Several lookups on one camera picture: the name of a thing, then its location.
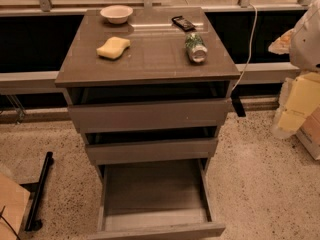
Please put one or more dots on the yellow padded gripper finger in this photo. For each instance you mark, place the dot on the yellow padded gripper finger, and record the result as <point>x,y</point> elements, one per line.
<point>290,122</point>
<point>304,96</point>

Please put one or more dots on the yellow sponge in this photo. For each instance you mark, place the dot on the yellow sponge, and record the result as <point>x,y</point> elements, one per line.
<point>113,47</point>

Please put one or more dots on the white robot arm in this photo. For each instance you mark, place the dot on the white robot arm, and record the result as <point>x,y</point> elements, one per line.
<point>302,44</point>

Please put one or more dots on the grey top drawer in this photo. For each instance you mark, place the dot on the grey top drawer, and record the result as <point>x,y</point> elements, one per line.
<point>149,115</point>

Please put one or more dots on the grey drawer cabinet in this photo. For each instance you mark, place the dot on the grey drawer cabinet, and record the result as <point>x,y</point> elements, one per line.
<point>154,68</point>

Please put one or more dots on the grey open bottom drawer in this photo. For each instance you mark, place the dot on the grey open bottom drawer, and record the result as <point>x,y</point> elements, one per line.
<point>165,200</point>

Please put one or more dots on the grey middle drawer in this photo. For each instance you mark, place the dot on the grey middle drawer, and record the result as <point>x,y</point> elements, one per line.
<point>151,151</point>

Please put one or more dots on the cardboard box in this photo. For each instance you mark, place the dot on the cardboard box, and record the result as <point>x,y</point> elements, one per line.
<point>309,134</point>

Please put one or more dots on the green soda can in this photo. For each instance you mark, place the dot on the green soda can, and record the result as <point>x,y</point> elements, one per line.
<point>195,47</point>

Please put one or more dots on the white bowl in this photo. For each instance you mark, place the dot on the white bowl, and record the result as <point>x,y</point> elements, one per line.
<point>116,14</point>

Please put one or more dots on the black metal bar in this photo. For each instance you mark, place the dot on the black metal bar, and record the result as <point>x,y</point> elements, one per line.
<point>32,223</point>

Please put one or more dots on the cardboard sheet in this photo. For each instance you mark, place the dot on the cardboard sheet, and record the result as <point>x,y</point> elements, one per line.
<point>13,203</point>

